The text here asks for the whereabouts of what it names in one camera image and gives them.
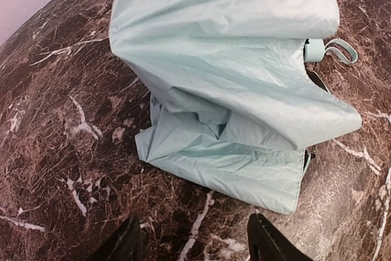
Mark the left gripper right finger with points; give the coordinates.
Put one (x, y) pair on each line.
(267, 243)

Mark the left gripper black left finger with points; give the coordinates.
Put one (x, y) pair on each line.
(125, 243)

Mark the black and mint umbrella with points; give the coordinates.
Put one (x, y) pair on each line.
(232, 107)

